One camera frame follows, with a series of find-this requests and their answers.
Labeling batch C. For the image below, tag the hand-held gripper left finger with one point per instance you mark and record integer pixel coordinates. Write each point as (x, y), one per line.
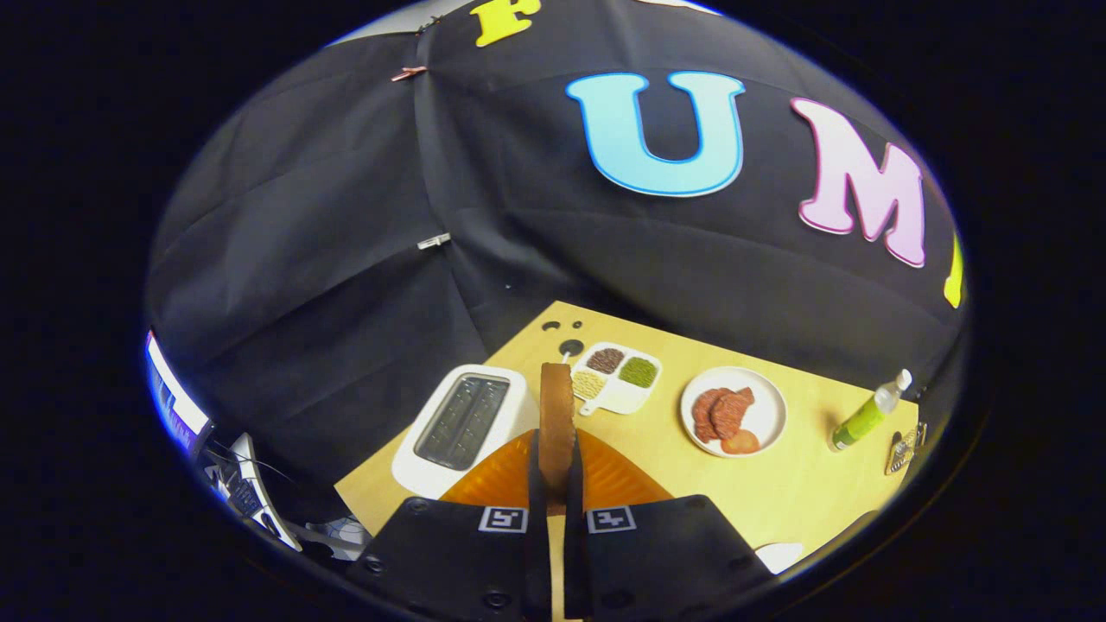
(537, 536)

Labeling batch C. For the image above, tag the silver metal clip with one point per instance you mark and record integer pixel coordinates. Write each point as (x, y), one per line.
(434, 241)

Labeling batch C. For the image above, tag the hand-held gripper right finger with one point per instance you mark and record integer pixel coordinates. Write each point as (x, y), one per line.
(577, 536)

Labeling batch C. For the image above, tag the lit monitor screen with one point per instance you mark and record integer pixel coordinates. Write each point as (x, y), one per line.
(177, 397)

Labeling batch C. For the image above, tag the toasted bread slice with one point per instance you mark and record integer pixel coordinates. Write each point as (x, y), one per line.
(557, 415)

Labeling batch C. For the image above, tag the white keyboard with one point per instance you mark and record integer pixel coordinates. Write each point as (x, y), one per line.
(259, 492)

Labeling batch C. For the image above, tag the brown meat slice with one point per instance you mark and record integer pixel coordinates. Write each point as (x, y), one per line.
(734, 410)
(702, 416)

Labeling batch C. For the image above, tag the white divided condiment tray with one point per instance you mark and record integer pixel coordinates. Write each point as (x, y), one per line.
(620, 399)

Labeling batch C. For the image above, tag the green label water bottle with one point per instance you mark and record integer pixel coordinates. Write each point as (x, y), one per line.
(864, 419)

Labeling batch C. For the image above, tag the orange clip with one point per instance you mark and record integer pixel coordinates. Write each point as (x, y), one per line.
(409, 73)

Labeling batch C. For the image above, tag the orange tomato slice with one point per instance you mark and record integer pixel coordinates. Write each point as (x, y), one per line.
(741, 443)

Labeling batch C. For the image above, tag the white toaster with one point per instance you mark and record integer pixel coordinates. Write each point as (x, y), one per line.
(511, 385)

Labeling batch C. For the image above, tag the small white plate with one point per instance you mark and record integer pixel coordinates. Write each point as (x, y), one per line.
(779, 557)

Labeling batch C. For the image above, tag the black backdrop cloth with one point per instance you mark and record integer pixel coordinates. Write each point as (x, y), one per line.
(536, 250)

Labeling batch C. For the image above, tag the round white plate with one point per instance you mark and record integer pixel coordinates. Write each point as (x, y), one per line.
(767, 415)

